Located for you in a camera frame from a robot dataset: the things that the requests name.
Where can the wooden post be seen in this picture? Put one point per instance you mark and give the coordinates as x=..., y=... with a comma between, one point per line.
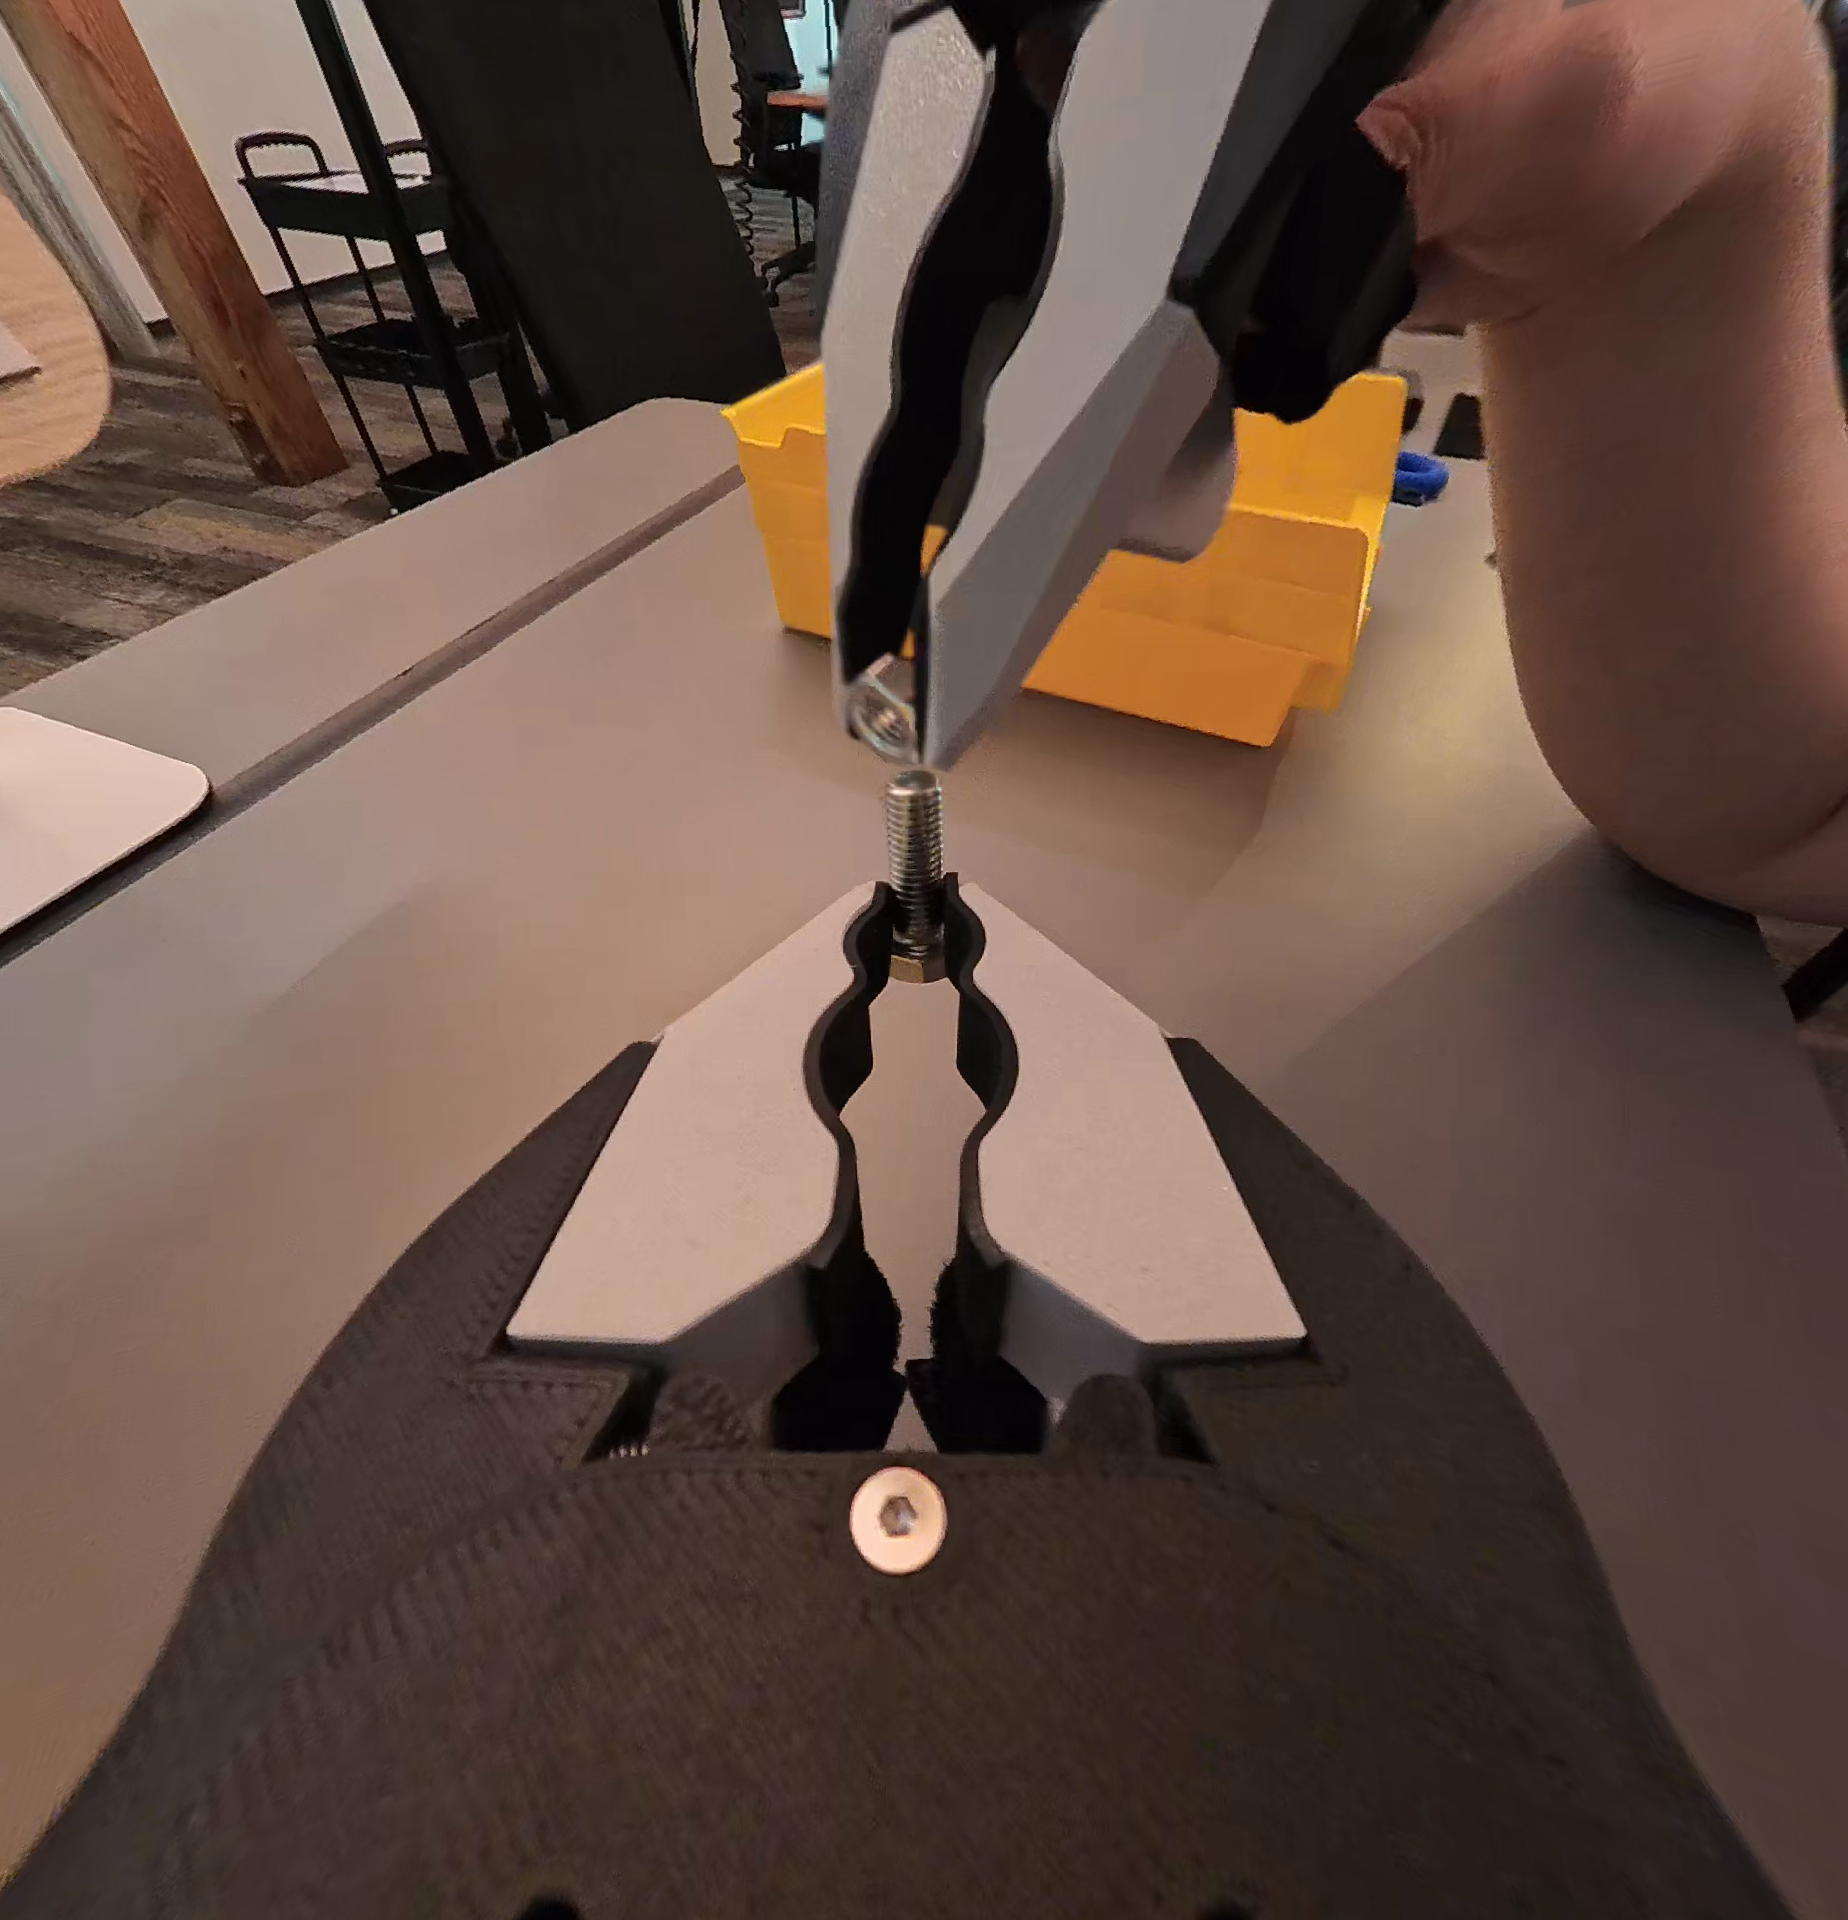
x=173, y=253

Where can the yellow plastic bin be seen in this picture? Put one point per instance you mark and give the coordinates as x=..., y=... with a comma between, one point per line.
x=1161, y=645

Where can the person's right forearm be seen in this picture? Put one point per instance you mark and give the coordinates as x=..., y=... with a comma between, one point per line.
x=1659, y=597

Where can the black utility cart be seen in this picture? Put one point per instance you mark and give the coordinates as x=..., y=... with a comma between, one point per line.
x=417, y=353

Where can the steel hex bolt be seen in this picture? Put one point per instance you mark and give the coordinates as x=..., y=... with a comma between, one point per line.
x=916, y=839

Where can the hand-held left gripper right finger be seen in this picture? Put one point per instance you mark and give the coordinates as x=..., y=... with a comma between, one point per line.
x=1137, y=1201

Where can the steel hex nut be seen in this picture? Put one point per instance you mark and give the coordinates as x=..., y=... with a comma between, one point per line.
x=869, y=718

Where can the black office chair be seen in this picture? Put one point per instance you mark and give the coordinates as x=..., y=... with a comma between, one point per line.
x=761, y=62

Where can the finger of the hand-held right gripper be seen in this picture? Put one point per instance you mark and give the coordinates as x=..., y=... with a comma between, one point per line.
x=1161, y=153
x=876, y=300

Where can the person's right hand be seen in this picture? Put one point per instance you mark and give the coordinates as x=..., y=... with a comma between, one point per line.
x=1613, y=153

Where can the black leaning panel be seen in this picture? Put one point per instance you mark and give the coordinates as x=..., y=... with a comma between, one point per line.
x=592, y=198

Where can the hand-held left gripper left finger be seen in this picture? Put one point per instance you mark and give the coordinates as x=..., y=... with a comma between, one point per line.
x=684, y=1201

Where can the black pad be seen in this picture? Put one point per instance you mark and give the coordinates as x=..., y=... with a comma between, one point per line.
x=1461, y=430

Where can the round wooden table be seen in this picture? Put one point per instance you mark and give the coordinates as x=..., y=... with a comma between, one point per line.
x=21, y=403

